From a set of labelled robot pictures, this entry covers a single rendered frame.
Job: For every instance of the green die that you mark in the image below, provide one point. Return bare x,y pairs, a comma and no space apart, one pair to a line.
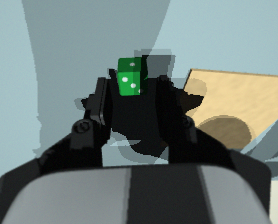
132,76

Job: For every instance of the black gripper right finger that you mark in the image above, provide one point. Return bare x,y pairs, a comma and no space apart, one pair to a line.
188,144

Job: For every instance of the tan square mat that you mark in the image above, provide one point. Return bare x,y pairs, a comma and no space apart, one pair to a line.
232,107

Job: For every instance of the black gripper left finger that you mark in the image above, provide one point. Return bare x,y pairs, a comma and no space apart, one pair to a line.
76,150

